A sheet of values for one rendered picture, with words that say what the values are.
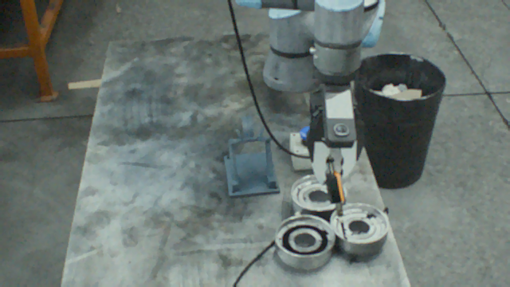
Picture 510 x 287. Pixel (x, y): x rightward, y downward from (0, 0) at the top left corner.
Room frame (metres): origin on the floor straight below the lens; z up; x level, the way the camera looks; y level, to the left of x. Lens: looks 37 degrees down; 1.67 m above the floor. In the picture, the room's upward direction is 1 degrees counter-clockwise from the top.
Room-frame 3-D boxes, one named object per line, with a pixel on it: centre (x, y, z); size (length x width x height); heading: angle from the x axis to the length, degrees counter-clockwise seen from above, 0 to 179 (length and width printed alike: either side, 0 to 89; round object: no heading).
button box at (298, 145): (1.13, -0.10, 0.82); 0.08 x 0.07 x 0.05; 4
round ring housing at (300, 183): (0.97, -0.11, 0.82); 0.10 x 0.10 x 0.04
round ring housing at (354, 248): (0.89, -0.18, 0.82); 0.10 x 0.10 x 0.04
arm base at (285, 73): (1.46, -0.09, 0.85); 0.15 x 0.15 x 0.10
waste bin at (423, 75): (2.10, -0.51, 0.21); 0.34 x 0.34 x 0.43
